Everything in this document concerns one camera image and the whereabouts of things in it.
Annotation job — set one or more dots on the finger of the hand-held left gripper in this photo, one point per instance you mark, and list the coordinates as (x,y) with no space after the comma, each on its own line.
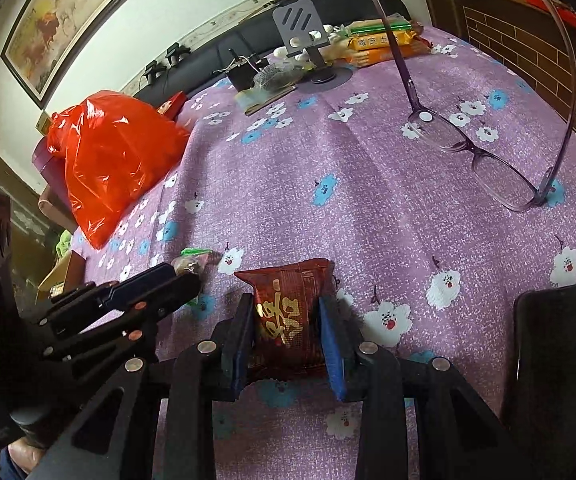
(162,297)
(132,280)

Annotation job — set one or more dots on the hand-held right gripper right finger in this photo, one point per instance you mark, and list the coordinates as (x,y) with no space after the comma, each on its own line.
(333,355)

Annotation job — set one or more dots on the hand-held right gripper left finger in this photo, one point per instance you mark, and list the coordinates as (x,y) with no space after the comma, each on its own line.
(240,350)

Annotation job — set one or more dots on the small green-wrapped snack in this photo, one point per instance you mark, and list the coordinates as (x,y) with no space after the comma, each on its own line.
(195,260)

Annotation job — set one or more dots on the dark red snack packet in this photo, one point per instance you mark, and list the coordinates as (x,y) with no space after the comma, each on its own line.
(288,310)

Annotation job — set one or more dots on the cardboard box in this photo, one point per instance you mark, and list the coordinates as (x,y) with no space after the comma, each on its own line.
(62,275)

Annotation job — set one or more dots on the person's left forearm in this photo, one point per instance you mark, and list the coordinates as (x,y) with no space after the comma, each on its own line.
(25,460)

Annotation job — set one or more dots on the green cloth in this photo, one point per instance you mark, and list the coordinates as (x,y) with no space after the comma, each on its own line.
(65,244)

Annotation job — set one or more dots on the mauve armchair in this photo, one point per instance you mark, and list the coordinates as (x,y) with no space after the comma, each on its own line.
(55,207)

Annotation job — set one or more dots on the red plastic bag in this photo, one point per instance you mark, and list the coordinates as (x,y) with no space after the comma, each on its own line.
(112,160)

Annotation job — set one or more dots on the purple cylinder container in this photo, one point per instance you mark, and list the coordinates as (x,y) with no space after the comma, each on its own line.
(45,160)

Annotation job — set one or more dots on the purple floral tablecloth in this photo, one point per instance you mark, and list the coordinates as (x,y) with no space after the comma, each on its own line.
(368,185)

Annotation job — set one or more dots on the red box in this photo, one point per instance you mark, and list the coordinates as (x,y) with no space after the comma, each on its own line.
(172,105)

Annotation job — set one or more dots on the black clamp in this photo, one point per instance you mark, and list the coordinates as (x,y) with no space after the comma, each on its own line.
(155,71)
(177,55)

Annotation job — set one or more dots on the black flat object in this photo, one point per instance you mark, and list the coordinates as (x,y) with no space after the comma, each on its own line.
(558,370)

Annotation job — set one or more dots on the small black box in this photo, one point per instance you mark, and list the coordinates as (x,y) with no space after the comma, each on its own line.
(240,75)

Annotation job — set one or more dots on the black sofa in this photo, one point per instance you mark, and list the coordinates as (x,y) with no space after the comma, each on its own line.
(207,55)

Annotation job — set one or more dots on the purple-framed eyeglasses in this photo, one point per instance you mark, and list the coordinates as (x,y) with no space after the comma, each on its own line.
(468,147)

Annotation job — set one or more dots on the framed painting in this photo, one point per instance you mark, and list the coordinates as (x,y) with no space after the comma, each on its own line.
(52,25)

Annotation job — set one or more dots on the white lumpy object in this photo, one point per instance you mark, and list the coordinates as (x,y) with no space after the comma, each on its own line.
(293,40)

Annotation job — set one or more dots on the grey phone stand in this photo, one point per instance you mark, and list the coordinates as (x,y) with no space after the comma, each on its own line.
(298,22)

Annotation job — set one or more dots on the large orange snack packet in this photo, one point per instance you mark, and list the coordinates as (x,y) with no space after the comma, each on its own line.
(383,50)

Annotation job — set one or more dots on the brown brick-pattern counter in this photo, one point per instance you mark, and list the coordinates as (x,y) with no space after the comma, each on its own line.
(528,65)

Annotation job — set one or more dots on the small yellow wall sign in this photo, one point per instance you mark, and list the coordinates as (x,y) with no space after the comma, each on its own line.
(43,124)

